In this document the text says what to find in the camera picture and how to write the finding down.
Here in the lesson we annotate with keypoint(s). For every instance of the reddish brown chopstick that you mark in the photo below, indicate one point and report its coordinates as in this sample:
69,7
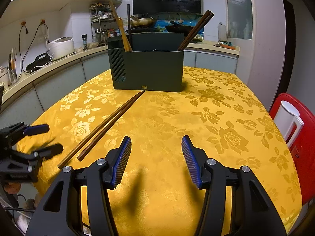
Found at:
92,133

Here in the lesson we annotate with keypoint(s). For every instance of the black countertop appliance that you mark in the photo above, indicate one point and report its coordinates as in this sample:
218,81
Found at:
40,61

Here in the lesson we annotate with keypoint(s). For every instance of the lower counter cabinets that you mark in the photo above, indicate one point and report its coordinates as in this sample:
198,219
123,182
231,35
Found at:
32,95

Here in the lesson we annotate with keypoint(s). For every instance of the red plastic stool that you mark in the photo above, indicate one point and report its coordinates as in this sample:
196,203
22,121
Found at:
302,150

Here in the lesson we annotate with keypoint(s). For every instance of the orange item on counter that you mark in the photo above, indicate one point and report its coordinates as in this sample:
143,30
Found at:
223,45

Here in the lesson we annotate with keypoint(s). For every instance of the clay pot on stove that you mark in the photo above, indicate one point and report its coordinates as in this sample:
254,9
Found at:
142,22

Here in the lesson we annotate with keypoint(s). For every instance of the metal spice rack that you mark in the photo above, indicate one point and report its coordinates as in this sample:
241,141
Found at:
103,23

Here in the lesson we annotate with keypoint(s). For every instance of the white rice cooker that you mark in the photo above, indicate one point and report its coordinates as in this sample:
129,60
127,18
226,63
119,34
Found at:
60,48

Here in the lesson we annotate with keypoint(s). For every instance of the pepper grinder bottle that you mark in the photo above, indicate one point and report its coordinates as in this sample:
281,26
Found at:
84,41

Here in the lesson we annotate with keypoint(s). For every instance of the tan bamboo chopstick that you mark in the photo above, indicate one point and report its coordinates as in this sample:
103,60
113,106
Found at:
126,44

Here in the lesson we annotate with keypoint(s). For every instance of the light bamboo chopstick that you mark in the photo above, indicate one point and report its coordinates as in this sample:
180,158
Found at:
113,10

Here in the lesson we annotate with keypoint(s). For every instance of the black wok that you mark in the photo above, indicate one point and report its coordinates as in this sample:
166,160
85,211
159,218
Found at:
177,28

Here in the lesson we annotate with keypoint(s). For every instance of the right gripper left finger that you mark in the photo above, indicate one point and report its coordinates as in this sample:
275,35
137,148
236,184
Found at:
59,211

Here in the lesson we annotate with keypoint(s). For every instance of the dark green utensil holder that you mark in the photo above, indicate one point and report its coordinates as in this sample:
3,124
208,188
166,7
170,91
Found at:
154,63

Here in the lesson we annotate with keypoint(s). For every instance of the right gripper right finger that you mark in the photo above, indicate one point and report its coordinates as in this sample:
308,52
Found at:
253,212

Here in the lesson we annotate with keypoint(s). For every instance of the metal utensil cup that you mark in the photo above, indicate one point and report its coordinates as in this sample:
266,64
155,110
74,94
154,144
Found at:
12,66

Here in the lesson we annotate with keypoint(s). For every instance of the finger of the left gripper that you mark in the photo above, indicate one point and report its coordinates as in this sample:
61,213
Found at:
35,130
48,152

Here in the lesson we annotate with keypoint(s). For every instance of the white plastic jug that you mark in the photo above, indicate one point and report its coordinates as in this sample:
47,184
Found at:
288,122

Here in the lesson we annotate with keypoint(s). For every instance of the left hand orange glove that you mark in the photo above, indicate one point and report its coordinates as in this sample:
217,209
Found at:
12,188

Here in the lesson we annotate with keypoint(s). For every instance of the white plastic bottle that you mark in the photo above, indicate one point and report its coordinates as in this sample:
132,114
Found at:
222,32

